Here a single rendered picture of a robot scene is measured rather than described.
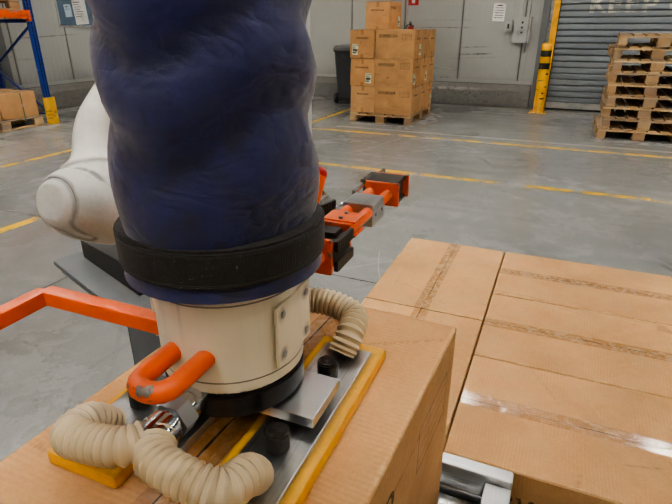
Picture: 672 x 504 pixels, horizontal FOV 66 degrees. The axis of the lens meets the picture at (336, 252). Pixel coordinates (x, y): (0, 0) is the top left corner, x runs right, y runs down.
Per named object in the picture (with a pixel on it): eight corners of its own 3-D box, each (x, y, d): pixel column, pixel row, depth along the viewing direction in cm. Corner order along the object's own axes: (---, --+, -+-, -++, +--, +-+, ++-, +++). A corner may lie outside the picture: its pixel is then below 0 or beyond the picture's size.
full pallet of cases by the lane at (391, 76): (410, 125, 792) (417, -2, 723) (348, 121, 831) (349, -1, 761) (430, 114, 894) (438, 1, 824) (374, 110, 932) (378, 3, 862)
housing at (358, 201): (373, 228, 99) (374, 205, 97) (340, 223, 101) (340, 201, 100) (385, 216, 105) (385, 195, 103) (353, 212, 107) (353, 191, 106)
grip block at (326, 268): (336, 277, 80) (336, 241, 77) (279, 266, 83) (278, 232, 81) (355, 256, 87) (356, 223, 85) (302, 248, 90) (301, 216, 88)
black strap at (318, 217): (261, 311, 45) (258, 269, 44) (65, 267, 54) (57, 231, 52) (353, 227, 65) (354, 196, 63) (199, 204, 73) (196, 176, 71)
